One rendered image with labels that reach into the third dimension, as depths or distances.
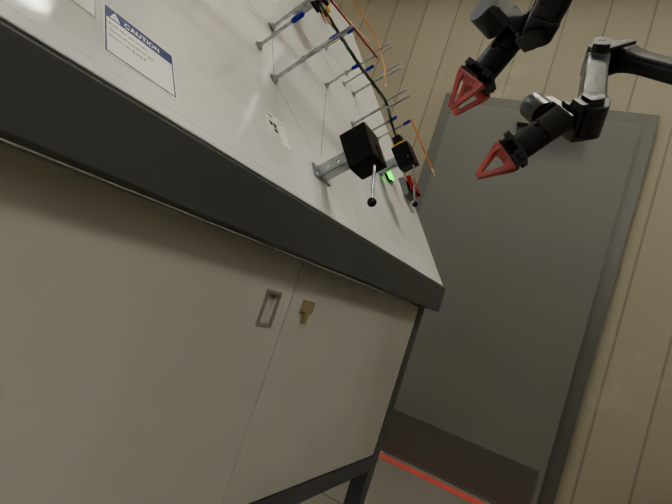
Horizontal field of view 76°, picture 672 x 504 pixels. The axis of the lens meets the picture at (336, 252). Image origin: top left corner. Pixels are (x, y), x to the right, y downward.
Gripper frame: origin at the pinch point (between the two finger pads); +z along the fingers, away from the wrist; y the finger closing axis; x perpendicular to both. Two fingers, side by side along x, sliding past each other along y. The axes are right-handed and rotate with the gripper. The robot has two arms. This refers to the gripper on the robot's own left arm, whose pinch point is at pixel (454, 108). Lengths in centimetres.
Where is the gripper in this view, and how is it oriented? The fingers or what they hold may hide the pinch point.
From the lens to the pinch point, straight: 104.9
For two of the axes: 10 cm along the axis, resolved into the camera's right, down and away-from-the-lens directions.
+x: 6.8, 6.7, -3.1
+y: -4.2, 0.1, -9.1
